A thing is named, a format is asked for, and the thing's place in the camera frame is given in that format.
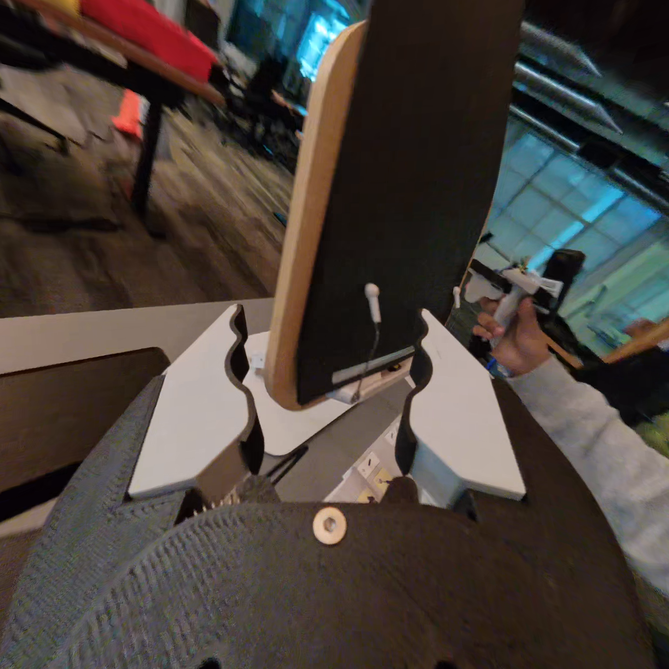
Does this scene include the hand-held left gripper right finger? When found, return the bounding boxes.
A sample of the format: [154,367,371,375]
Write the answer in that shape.
[394,308,527,509]

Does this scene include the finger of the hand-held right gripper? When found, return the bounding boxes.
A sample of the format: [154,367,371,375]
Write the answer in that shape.
[463,272,493,304]

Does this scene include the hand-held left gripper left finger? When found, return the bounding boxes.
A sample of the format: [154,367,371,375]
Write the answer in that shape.
[127,303,266,501]

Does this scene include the person's right forearm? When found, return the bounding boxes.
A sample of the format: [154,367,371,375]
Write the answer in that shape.
[507,355,669,597]

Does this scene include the person's right hand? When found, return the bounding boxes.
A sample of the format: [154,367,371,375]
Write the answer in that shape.
[473,298,552,377]

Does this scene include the large glass window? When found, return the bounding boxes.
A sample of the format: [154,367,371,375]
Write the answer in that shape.
[491,131,669,361]

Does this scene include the light wooden table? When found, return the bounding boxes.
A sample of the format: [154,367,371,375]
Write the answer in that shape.
[601,319,669,364]

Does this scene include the black felt panel wooden edge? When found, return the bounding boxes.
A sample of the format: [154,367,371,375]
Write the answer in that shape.
[264,0,526,411]

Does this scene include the grey metal pipe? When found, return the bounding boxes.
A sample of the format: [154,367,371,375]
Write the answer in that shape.
[509,105,581,152]
[515,62,623,134]
[520,21,602,76]

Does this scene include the dark office chair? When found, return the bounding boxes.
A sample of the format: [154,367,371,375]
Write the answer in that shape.
[243,52,305,173]

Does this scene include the orange object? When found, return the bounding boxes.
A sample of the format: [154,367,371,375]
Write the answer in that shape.
[111,89,144,141]

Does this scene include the wooden table with black legs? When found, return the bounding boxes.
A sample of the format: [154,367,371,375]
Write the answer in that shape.
[0,0,228,238]

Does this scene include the red cushion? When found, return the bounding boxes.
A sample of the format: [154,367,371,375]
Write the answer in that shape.
[78,0,220,82]

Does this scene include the white panel base plate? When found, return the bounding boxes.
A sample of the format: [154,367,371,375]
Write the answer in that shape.
[243,332,416,456]

